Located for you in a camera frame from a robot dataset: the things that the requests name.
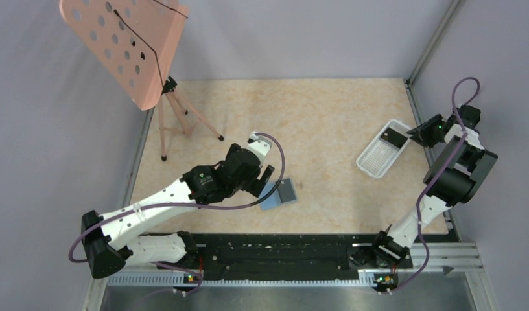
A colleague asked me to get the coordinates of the grey card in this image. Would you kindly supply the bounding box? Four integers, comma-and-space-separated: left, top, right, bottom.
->
277, 178, 297, 204

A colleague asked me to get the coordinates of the beige card holder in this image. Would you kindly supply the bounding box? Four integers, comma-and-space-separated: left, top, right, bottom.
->
259, 178, 298, 211

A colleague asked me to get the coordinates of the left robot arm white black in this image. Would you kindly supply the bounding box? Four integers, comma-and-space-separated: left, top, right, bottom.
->
79, 136, 274, 279

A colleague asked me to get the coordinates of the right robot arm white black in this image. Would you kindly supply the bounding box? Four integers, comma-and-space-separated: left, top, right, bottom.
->
370, 104, 498, 267

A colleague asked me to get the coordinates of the black item in basket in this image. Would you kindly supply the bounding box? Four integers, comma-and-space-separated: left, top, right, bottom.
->
381, 128, 408, 149

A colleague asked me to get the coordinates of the white perforated plastic basket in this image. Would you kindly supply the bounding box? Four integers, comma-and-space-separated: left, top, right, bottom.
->
355, 119, 411, 179

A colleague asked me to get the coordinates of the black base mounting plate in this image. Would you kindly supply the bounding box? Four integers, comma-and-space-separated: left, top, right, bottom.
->
118, 232, 433, 282

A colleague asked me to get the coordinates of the pink perforated music stand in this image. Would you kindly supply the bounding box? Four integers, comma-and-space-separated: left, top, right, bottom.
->
59, 0, 224, 161

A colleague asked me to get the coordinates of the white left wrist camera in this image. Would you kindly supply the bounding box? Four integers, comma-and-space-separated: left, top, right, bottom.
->
247, 131, 272, 166

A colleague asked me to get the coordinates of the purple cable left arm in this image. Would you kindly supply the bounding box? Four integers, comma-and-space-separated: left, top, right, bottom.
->
68, 132, 287, 297

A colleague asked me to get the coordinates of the aluminium side rail left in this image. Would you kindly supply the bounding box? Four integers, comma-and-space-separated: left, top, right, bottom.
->
110, 108, 155, 211

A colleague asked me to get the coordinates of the aluminium frame rail front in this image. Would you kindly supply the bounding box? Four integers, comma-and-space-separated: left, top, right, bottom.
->
102, 243, 483, 290

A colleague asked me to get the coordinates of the aluminium corner post right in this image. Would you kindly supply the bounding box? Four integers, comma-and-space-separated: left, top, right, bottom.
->
406, 0, 466, 88

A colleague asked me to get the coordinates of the black cable on stand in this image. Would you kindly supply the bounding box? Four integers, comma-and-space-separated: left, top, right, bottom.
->
113, 0, 189, 87

